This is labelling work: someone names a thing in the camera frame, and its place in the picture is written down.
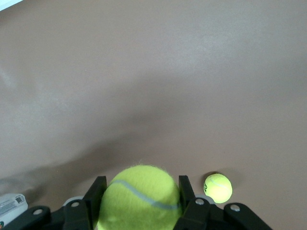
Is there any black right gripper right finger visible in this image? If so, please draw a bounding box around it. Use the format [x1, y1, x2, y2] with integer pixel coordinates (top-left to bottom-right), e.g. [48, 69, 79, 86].
[174, 175, 272, 230]

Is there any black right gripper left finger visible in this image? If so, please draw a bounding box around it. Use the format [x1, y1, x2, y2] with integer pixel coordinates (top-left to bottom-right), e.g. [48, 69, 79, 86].
[2, 176, 107, 230]

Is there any yellow tennis ball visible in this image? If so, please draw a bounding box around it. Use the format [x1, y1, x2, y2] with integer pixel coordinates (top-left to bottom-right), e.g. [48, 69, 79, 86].
[203, 172, 233, 204]
[97, 164, 183, 230]

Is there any silver tennis ball can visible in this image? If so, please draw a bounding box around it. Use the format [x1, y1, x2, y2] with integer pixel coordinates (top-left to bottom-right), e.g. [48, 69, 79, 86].
[0, 193, 29, 227]

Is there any brown table cover mat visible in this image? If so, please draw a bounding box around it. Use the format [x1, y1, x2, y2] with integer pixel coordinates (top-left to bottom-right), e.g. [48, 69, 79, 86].
[0, 0, 307, 230]

